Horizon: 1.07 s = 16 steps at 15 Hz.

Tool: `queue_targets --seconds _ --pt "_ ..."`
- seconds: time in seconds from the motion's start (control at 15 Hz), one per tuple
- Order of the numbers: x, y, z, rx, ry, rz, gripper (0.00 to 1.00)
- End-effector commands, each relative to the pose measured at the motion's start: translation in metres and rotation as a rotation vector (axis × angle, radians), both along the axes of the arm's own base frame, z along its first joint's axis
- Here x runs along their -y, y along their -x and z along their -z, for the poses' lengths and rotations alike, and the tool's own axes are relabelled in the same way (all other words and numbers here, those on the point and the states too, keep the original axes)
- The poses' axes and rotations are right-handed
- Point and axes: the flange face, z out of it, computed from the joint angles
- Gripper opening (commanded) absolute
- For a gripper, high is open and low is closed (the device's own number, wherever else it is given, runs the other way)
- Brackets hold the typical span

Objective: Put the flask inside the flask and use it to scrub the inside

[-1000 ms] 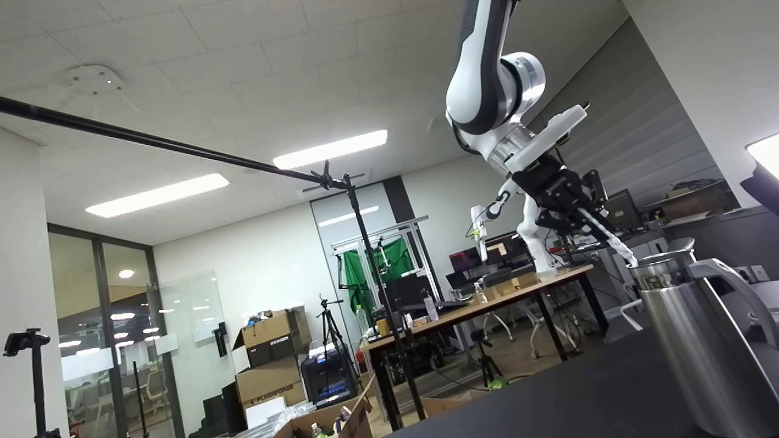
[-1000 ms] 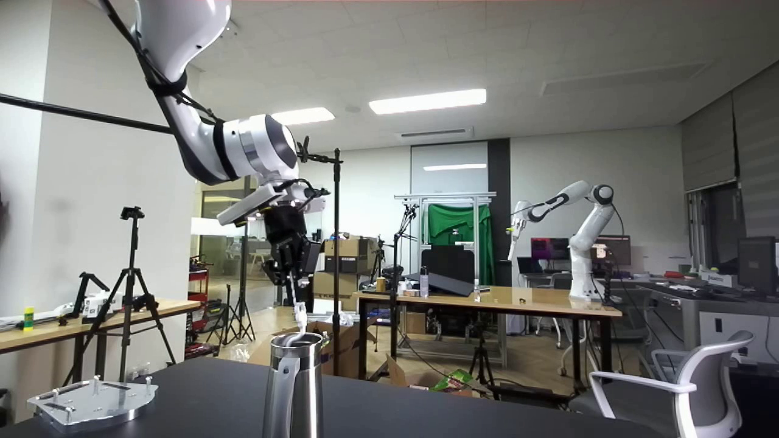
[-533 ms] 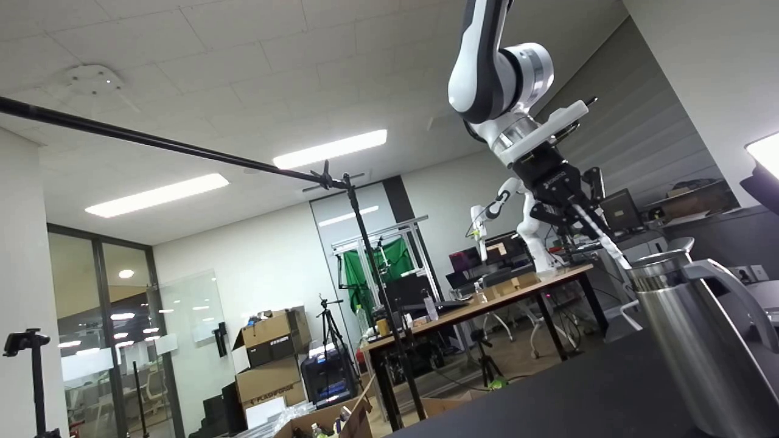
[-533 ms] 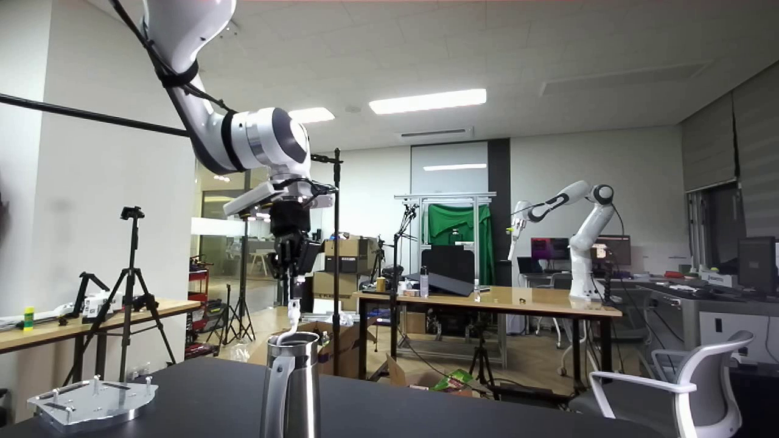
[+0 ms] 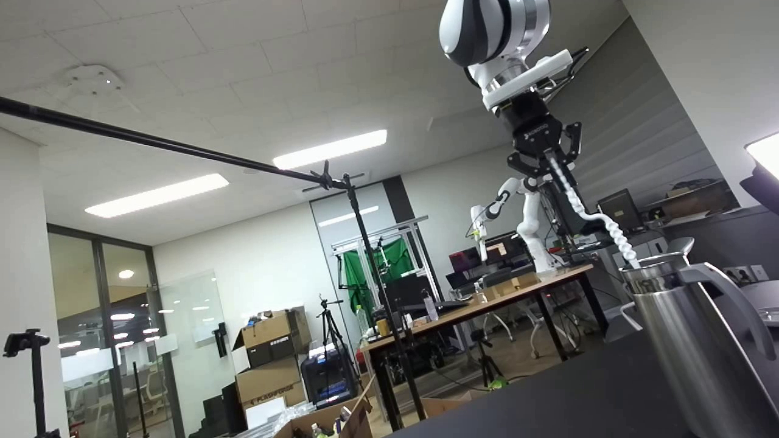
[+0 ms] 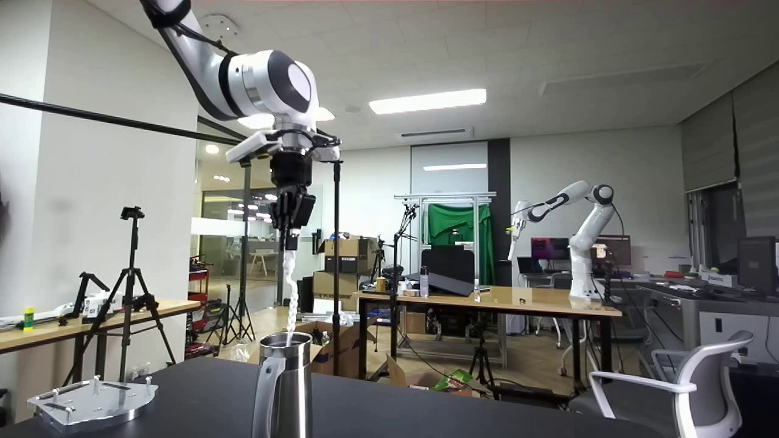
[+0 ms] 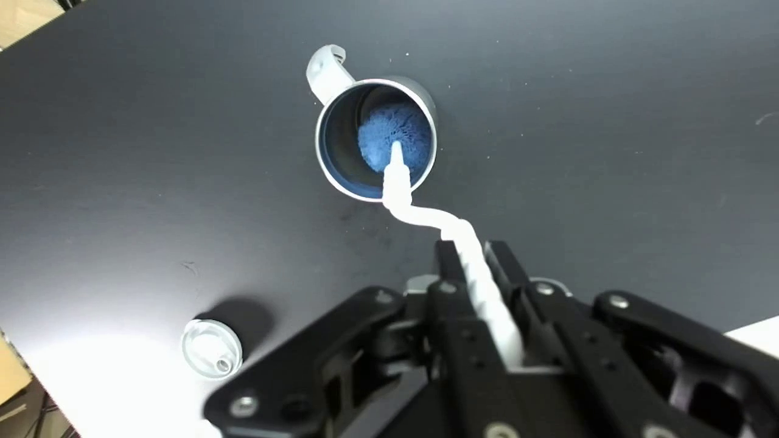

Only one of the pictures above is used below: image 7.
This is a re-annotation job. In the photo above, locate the stainless steel flask with handle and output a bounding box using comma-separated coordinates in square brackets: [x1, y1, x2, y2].
[305, 41, 442, 202]

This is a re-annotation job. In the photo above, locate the white paper sheet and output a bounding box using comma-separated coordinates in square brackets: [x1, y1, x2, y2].
[724, 314, 779, 361]

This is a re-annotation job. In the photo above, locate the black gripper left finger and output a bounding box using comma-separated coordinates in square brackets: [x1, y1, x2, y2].
[203, 239, 530, 438]

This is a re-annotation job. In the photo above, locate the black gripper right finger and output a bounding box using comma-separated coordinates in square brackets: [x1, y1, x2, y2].
[485, 239, 779, 438]

